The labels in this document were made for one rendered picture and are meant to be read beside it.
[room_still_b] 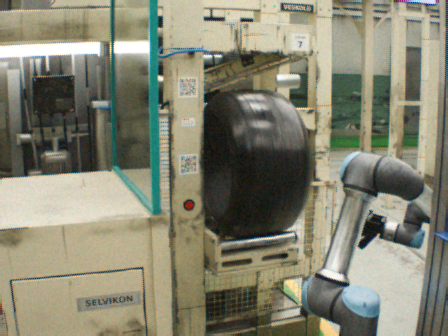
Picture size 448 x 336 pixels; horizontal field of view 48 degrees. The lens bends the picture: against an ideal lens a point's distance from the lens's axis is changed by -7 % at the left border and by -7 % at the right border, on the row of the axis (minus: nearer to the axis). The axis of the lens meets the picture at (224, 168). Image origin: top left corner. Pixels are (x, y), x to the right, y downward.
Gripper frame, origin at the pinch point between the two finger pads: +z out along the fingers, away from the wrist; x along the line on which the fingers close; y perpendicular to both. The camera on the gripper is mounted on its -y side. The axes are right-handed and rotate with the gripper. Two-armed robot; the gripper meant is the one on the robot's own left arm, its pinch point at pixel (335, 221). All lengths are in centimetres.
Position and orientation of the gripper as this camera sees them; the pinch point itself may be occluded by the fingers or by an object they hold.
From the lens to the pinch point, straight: 211.4
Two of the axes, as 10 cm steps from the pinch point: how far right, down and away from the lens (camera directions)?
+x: -4.8, 4.9, -7.3
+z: -8.8, -2.2, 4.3
